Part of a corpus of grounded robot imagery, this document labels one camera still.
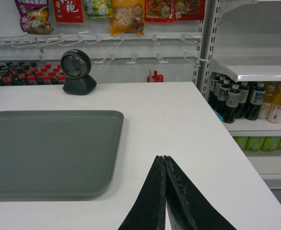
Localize dark tea bottle front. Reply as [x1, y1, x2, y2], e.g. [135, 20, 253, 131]
[222, 84, 241, 124]

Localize red spout pouch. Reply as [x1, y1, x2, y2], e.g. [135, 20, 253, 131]
[147, 70, 164, 82]

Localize red snack bag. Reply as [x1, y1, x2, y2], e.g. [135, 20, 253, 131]
[52, 0, 83, 23]

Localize white upper shelf board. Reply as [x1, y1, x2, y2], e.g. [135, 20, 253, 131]
[211, 56, 281, 82]

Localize purple snack bag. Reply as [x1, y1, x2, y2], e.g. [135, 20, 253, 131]
[14, 0, 54, 35]

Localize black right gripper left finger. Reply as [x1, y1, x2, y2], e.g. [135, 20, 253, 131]
[119, 156, 166, 230]

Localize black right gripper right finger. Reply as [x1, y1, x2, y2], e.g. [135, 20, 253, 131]
[164, 156, 235, 230]

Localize silver metal tray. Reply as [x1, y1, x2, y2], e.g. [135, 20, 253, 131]
[0, 110, 124, 201]

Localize yellow snack bag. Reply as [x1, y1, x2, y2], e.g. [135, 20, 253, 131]
[110, 0, 145, 35]

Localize black barcode scanner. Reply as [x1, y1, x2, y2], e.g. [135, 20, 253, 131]
[60, 49, 97, 95]

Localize yellow juice bottle front left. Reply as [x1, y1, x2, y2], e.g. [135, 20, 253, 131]
[267, 90, 281, 124]

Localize white checkout table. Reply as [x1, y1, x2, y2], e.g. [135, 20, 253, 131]
[0, 82, 281, 230]

